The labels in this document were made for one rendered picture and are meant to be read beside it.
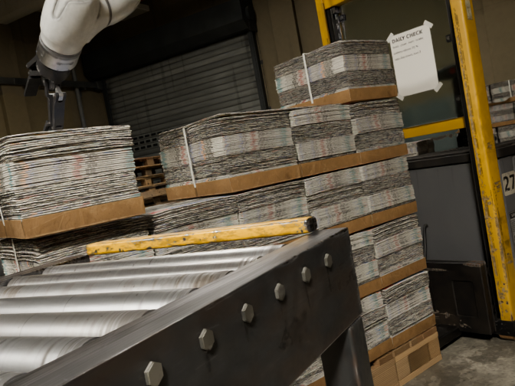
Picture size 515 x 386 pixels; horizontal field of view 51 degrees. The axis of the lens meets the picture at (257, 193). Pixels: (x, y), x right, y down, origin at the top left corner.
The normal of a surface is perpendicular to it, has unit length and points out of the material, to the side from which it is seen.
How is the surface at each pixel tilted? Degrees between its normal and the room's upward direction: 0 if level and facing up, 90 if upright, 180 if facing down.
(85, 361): 0
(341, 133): 90
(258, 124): 90
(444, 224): 90
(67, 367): 0
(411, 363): 90
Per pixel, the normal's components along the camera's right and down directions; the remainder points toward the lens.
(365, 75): 0.63, -0.08
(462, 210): -0.76, 0.17
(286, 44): -0.48, 0.14
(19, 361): -0.50, -0.47
